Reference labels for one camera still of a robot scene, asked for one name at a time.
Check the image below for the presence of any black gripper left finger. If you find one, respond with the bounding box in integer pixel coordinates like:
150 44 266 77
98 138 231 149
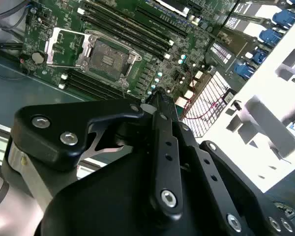
10 89 185 221

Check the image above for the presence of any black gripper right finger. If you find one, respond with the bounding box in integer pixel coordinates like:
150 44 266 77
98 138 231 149
162 91 295 236

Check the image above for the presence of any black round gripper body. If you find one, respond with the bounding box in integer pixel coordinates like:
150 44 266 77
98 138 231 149
40 117 224 236

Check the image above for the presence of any metal socket cover frame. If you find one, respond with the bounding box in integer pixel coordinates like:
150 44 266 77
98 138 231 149
44 27 92 69

